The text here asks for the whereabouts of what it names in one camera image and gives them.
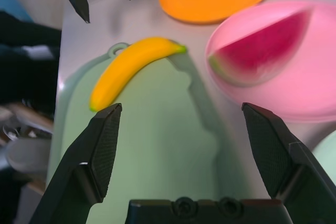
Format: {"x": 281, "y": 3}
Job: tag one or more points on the wooden stick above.
{"x": 31, "y": 119}

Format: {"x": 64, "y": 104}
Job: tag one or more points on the blue object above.
{"x": 10, "y": 3}

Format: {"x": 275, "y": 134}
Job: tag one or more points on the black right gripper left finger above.
{"x": 86, "y": 161}

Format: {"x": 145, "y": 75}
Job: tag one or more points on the pink plastic plate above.
{"x": 302, "y": 85}

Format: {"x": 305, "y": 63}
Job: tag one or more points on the silver left robot leg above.
{"x": 26, "y": 154}

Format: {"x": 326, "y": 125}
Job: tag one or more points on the green plastic tray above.
{"x": 157, "y": 129}

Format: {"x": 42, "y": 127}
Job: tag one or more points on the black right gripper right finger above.
{"x": 270, "y": 153}

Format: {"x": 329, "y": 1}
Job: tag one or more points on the black cloth bundle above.
{"x": 26, "y": 72}

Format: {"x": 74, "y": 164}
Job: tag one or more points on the yellow toy banana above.
{"x": 131, "y": 64}

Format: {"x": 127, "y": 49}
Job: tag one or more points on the mint green plastic plate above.
{"x": 328, "y": 153}

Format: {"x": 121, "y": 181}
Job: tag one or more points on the red toy watermelon slice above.
{"x": 257, "y": 51}

